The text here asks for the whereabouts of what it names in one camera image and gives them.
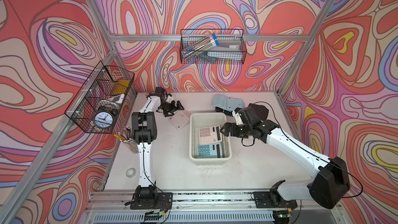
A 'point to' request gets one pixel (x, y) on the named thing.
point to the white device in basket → (118, 99)
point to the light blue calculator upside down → (228, 103)
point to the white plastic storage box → (199, 120)
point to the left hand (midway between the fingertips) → (179, 111)
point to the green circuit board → (152, 215)
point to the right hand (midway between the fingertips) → (228, 134)
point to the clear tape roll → (130, 172)
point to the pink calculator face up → (210, 134)
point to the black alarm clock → (104, 118)
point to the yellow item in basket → (121, 87)
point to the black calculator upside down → (261, 111)
